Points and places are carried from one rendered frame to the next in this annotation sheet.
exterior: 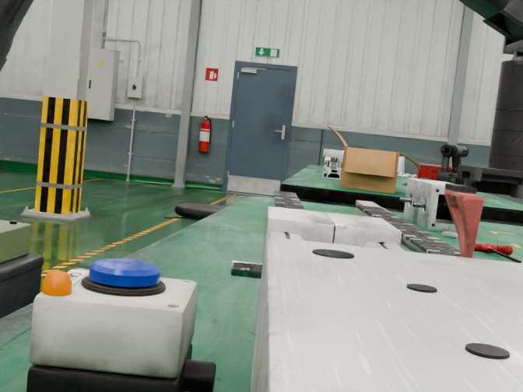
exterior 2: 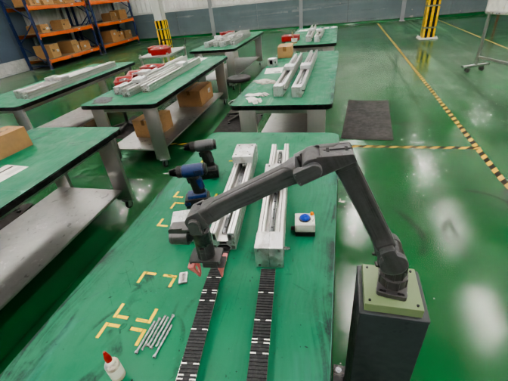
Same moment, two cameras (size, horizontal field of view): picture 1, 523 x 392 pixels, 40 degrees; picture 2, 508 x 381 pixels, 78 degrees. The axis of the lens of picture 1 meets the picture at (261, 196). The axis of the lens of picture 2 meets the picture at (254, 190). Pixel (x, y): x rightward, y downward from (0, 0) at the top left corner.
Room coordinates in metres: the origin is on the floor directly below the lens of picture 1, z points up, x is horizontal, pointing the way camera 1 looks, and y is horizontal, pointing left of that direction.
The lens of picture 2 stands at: (1.41, 0.07, 1.63)
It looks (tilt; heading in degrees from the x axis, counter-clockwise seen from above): 32 degrees down; 191
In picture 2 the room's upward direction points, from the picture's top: 6 degrees counter-clockwise
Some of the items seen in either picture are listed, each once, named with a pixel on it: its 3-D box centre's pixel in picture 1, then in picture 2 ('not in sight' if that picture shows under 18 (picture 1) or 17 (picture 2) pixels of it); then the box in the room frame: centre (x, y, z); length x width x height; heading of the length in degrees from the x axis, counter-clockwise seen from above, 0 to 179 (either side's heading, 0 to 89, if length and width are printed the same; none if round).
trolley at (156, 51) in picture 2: not in sight; (168, 72); (-4.49, -2.40, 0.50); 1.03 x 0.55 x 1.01; 178
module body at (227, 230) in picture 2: not in sight; (239, 187); (0.13, -0.25, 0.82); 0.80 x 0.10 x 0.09; 0
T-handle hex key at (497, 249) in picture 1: (504, 255); not in sight; (1.12, -0.39, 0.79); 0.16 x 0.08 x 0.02; 3
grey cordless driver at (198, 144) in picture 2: not in sight; (199, 159); (-0.05, -0.48, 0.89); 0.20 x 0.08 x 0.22; 104
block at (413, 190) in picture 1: (424, 201); not in sight; (1.63, -0.37, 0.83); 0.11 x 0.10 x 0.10; 91
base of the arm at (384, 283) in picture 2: not in sight; (393, 274); (0.70, 0.34, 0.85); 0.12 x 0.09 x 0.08; 165
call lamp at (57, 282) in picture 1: (57, 281); not in sight; (0.38, 0.10, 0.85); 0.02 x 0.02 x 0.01
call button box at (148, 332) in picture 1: (134, 336); (302, 224); (0.41, 0.06, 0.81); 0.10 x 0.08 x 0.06; 90
